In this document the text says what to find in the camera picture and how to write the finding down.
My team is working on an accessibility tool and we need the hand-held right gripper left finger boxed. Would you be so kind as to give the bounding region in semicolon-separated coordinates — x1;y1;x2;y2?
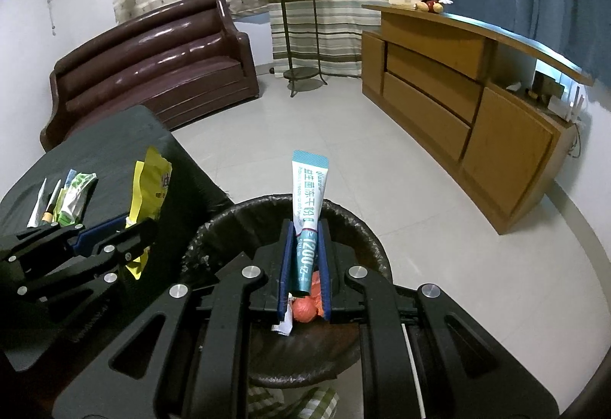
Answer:
52;218;294;419

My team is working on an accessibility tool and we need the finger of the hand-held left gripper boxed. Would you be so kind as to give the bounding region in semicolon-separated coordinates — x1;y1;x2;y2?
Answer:
12;219;159;304
0;216;137;279

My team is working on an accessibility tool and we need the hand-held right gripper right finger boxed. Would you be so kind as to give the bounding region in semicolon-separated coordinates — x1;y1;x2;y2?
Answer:
317;218;559;419

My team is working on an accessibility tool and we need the green white packet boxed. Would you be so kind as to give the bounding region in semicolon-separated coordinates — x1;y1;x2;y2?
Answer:
55;186;81;227
71;171;99;210

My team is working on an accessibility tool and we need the large red plastic bag bundle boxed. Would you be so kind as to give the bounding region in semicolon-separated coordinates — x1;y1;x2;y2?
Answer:
290;270;331;323

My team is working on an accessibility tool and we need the white pointed stick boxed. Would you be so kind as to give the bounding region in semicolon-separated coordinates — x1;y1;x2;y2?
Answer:
45;179;64;210

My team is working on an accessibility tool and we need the yellow snack wrapper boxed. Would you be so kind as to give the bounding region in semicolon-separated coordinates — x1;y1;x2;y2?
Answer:
125;146;173;280

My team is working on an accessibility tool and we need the bin with black bag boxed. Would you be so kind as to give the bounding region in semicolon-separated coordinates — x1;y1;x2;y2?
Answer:
180;194;393;388

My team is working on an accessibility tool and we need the teal white tube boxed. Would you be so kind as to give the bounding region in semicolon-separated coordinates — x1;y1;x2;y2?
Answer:
288;149;331;298

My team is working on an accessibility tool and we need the dark grey tablecloth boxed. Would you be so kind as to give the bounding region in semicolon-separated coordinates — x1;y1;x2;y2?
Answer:
0;105;234;305

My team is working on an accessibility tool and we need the green checkered cloth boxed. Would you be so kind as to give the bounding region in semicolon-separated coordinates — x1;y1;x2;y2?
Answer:
248;381;339;419

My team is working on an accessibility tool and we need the brown leather sofa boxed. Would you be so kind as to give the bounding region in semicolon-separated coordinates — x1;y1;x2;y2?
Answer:
39;0;260;152

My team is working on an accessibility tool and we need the black metal plant stand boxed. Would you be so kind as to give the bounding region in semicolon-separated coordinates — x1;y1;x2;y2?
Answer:
270;0;328;99

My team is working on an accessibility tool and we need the wooden cabinet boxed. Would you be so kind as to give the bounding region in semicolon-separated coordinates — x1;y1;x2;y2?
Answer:
360;3;595;236

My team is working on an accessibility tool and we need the dark wooden box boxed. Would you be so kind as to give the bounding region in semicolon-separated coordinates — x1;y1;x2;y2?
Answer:
532;70;564;102

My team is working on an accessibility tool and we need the white router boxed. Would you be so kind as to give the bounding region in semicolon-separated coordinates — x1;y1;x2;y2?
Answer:
549;85;586;122

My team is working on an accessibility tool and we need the wall pipe cable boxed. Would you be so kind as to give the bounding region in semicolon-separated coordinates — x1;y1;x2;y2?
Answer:
45;0;60;38

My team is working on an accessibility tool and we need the cabinet cable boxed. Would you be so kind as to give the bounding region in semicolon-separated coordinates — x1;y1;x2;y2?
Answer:
569;120;587;158

